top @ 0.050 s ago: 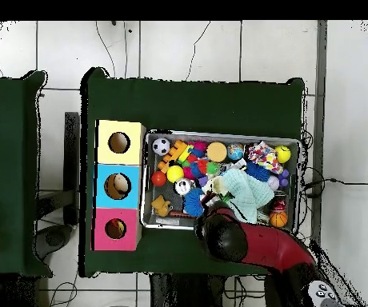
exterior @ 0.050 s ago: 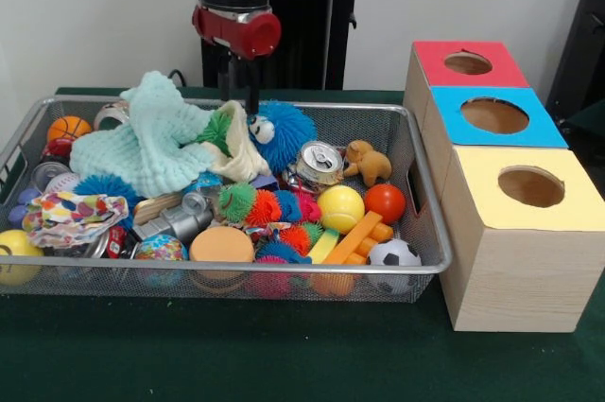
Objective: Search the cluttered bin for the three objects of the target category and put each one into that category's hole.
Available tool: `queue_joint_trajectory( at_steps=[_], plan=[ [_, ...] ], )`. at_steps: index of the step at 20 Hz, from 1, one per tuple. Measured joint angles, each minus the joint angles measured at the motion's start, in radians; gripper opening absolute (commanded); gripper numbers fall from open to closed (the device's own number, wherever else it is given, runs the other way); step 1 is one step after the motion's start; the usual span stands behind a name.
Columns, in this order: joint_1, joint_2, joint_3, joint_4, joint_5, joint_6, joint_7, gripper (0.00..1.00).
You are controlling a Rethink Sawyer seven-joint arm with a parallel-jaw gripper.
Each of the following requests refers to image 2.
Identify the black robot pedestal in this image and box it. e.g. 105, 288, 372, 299
181, 0, 382, 91

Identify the large blue puffer ball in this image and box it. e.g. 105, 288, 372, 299
246, 99, 319, 175

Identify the dark green table cloth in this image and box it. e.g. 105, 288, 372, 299
0, 85, 605, 402
556, 97, 605, 138

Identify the small soccer ball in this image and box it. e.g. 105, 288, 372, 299
367, 238, 424, 271

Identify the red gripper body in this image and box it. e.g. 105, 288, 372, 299
192, 4, 283, 61

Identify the yellow smiley ball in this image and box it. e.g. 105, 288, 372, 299
0, 230, 44, 286

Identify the red ball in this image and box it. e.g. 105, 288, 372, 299
363, 183, 407, 226

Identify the plain yellow ball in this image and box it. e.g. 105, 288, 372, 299
317, 184, 366, 235

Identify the orange foam disc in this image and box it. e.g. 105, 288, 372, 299
188, 225, 255, 264

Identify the cream muslin cloth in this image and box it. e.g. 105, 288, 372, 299
207, 99, 274, 182

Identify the mint green cloth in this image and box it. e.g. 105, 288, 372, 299
69, 70, 237, 199

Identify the wooden box with three holes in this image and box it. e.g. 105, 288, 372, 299
403, 40, 605, 333

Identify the small brown plush toy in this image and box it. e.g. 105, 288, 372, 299
342, 139, 393, 187

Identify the crushed silver drink can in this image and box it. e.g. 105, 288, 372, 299
283, 140, 345, 187

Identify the black upright panel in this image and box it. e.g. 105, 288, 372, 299
545, 0, 605, 124

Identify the shallow metal mesh bin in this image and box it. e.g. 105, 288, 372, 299
0, 94, 453, 305

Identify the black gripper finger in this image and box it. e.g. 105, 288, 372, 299
245, 57, 260, 114
217, 52, 233, 101

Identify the white polka dot cloth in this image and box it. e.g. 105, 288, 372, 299
22, 191, 130, 250

